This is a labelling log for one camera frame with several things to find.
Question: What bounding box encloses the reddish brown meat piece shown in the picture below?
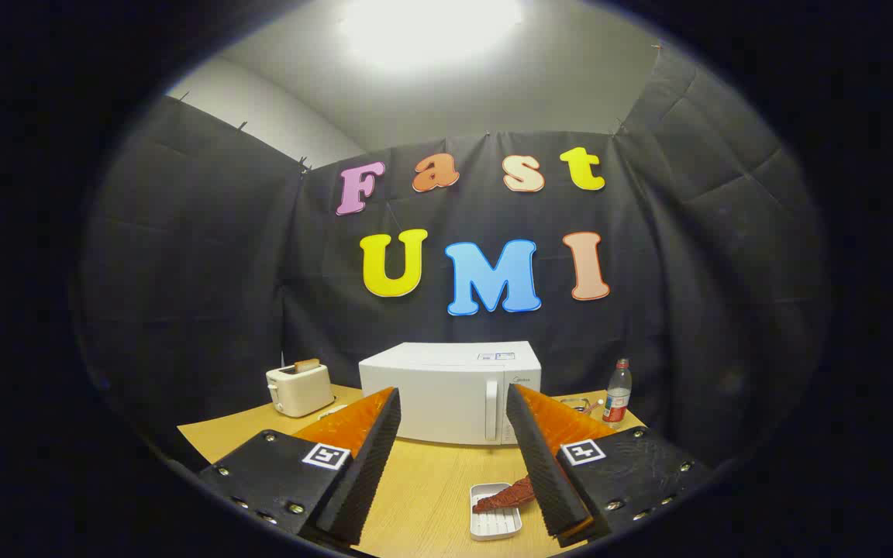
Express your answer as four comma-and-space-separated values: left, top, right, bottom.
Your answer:
472, 477, 534, 514

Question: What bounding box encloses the white toaster oven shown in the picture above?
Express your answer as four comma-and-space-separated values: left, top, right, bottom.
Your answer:
359, 342, 542, 446

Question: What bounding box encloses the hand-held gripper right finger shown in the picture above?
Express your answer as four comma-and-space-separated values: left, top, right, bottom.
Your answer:
505, 383, 715, 548

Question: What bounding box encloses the white ribbed plastic tray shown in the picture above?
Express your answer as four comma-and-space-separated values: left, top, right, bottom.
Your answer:
469, 482, 523, 541

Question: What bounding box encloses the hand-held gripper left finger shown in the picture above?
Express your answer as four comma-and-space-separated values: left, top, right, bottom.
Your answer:
198, 386, 402, 547

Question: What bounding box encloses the cream pop-up toaster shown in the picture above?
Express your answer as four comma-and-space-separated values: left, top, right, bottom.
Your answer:
266, 361, 336, 419

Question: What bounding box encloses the clear plastic bottle red label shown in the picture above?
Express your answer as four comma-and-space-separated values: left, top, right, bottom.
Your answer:
602, 358, 633, 429

